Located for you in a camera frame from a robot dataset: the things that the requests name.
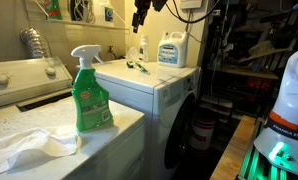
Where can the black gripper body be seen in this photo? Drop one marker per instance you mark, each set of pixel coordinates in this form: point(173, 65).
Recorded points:
point(143, 5)

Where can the white and green brush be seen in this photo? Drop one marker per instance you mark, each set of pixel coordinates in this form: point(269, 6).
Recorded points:
point(139, 67)

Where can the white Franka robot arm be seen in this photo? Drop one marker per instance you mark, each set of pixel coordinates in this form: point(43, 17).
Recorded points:
point(289, 110)

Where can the white front-load washing machine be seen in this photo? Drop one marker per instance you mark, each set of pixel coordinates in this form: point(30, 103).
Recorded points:
point(155, 100)

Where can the small clear plastic bottle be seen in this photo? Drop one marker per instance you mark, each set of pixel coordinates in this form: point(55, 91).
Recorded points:
point(143, 48)

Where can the clear plastic bag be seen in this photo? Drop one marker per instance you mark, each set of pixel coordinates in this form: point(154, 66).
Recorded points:
point(133, 55)

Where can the white container with label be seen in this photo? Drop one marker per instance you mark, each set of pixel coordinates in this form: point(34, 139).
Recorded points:
point(104, 13)

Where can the large white detergent jug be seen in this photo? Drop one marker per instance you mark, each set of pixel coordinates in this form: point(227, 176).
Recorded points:
point(171, 51)

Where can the green detergent box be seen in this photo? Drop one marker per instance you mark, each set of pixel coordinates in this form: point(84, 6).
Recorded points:
point(53, 8)

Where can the green spray bottle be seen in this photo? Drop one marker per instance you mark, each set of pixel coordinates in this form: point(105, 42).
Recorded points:
point(90, 106)

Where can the white plastic storage boxes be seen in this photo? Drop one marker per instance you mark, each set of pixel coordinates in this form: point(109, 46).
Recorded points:
point(216, 104)

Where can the cluttered dark storage shelf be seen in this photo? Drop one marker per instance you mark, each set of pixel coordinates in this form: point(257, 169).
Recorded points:
point(249, 66)

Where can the red and white bucket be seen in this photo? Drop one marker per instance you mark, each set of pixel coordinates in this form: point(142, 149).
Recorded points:
point(202, 135)

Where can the white dryer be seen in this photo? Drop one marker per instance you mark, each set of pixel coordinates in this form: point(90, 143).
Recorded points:
point(55, 126)

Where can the wooden table board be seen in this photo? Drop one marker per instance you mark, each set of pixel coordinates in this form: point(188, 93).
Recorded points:
point(234, 151)

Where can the white cloth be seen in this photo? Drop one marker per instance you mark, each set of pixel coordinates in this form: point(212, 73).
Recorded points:
point(32, 148)

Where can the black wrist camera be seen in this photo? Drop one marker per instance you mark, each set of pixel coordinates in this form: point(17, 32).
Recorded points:
point(159, 4)

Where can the wall water valve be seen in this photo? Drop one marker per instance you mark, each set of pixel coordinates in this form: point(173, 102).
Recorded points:
point(111, 51)

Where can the silver flexible vent duct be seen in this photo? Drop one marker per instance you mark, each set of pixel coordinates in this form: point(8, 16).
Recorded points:
point(35, 43)

